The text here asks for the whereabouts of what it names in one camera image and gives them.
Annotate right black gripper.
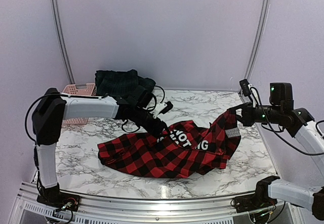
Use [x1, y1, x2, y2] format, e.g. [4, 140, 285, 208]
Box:
[227, 101, 283, 127]

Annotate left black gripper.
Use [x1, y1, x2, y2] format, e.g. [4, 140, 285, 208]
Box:
[132, 106, 171, 138]

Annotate green plaid skirt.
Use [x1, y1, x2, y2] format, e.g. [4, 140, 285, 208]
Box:
[95, 69, 156, 99]

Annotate red black plaid shirt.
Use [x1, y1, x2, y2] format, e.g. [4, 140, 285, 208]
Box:
[97, 108, 241, 178]

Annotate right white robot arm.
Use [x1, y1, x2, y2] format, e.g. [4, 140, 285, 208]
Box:
[234, 79, 323, 220]

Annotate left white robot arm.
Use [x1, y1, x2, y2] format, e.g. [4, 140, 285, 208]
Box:
[31, 88, 173, 206]

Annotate pink plastic basket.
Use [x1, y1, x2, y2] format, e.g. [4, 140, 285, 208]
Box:
[63, 83, 96, 125]

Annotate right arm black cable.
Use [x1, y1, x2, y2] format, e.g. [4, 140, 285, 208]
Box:
[250, 87, 324, 156]

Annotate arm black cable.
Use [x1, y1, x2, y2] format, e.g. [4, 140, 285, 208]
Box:
[24, 84, 167, 144]
[250, 87, 324, 156]

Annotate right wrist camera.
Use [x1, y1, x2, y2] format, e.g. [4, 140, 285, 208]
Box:
[239, 79, 257, 106]

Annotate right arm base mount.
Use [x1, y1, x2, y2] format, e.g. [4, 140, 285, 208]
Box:
[230, 193, 277, 213]

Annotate aluminium front table rail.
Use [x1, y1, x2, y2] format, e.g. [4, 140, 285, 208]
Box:
[10, 181, 302, 224]

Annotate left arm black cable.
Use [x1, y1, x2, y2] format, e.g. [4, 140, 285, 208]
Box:
[24, 84, 167, 144]

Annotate right aluminium frame post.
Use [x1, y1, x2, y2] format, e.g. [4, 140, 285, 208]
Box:
[245, 0, 270, 80]

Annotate aluminium frame post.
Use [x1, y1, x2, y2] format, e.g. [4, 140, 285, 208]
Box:
[245, 0, 270, 80]
[50, 0, 75, 84]

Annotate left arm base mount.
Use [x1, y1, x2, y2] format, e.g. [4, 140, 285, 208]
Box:
[36, 192, 80, 211]

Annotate left aluminium frame post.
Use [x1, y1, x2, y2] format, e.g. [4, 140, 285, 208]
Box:
[50, 0, 75, 84]

